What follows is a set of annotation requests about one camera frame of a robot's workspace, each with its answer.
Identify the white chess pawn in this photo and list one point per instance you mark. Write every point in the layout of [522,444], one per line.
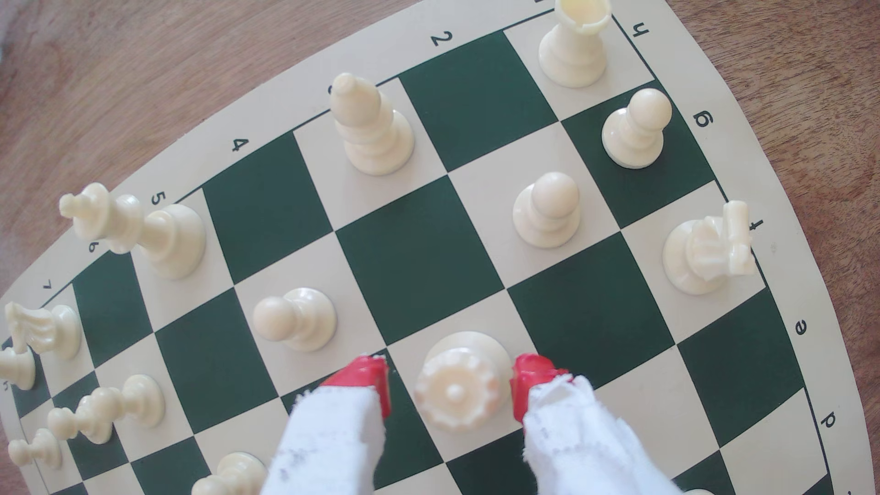
[546,213]
[141,400]
[302,320]
[41,448]
[632,137]
[234,474]
[65,423]

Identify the white chess queen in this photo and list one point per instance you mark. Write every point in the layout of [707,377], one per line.
[457,385]

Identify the white chess rook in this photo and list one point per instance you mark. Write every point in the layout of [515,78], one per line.
[15,370]
[574,58]

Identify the white chess king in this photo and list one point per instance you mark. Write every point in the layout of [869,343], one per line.
[168,237]

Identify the green and cream chess mat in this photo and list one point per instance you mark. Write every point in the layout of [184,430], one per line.
[419,261]

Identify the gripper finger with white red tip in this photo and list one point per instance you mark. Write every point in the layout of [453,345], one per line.
[330,447]
[584,447]

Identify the white chess knight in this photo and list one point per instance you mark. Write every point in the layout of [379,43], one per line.
[694,254]
[55,330]

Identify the white chess bishop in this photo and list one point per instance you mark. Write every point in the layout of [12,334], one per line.
[375,137]

